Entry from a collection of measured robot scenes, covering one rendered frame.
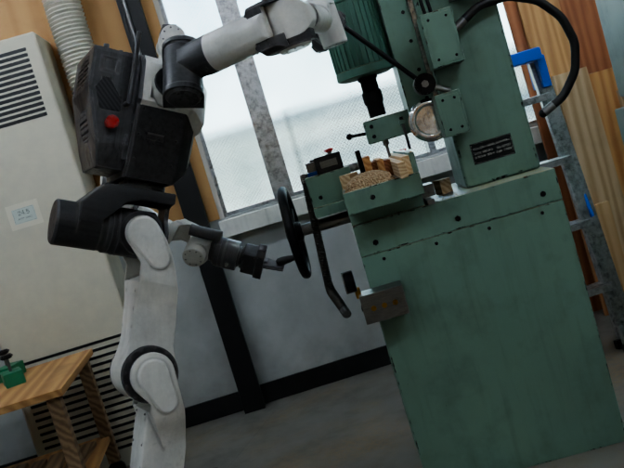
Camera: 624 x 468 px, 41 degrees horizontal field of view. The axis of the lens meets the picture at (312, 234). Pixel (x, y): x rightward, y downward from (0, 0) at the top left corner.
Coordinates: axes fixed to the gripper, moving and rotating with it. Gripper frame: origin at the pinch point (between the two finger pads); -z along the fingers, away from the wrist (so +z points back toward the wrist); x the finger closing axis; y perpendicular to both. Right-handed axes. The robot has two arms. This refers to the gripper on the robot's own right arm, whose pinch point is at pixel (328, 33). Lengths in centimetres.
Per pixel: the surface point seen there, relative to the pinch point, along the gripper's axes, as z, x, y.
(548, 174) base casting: 8, -3, 71
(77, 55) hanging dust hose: -108, 56, -88
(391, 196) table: 18, 26, 39
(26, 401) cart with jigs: -21, 149, -14
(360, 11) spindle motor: -5.9, -10.8, 3.4
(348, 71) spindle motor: -6.7, 4.7, 10.3
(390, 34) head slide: -7.0, -10.6, 14.1
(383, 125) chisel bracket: -10.5, 11.5, 27.7
